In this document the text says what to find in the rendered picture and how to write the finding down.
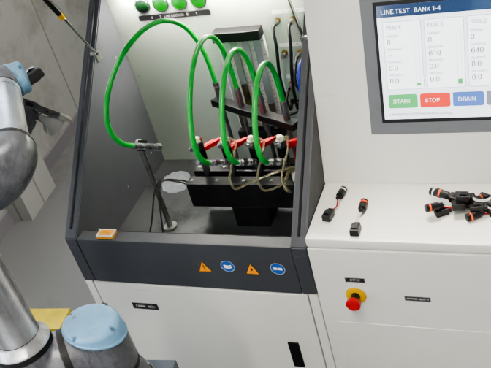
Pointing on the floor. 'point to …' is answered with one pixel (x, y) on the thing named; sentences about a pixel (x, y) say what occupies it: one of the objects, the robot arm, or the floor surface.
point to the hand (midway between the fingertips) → (69, 117)
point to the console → (332, 280)
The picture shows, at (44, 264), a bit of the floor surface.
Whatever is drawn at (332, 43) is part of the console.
